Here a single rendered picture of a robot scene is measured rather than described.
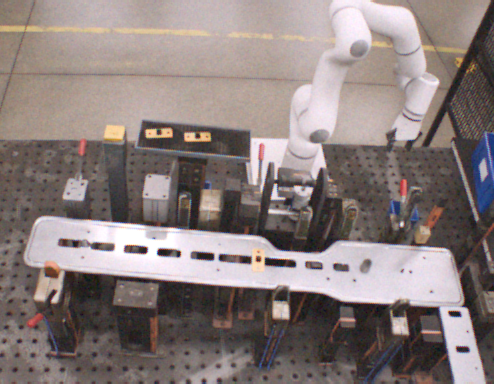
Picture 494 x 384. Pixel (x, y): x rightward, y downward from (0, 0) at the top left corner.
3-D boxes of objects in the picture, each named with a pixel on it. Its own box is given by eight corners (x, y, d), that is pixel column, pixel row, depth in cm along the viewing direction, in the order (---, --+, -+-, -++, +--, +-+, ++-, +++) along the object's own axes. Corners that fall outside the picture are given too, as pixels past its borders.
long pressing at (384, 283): (18, 273, 156) (17, 271, 155) (37, 214, 170) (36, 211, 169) (466, 309, 167) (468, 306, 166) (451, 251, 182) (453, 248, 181)
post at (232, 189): (214, 259, 202) (224, 188, 172) (215, 248, 206) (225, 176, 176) (228, 260, 203) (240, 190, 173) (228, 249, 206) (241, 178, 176)
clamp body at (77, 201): (70, 264, 193) (56, 200, 166) (76, 239, 200) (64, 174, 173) (96, 267, 194) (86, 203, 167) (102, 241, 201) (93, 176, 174)
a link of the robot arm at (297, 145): (290, 159, 203) (303, 115, 184) (281, 123, 214) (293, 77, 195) (321, 159, 205) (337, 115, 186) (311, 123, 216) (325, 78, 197)
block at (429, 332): (388, 379, 179) (419, 343, 158) (384, 349, 186) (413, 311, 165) (414, 380, 180) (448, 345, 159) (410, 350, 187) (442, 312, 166)
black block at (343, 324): (313, 371, 178) (336, 332, 156) (312, 342, 185) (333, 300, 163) (337, 372, 179) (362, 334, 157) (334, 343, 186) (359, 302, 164)
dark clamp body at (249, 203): (223, 274, 199) (234, 208, 170) (224, 244, 208) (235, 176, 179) (252, 276, 200) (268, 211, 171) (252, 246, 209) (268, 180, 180)
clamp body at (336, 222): (312, 280, 202) (337, 218, 174) (310, 254, 210) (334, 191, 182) (336, 281, 203) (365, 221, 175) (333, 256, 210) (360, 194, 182)
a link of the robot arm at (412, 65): (374, 35, 179) (394, 91, 202) (404, 58, 169) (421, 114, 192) (395, 19, 178) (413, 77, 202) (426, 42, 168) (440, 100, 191)
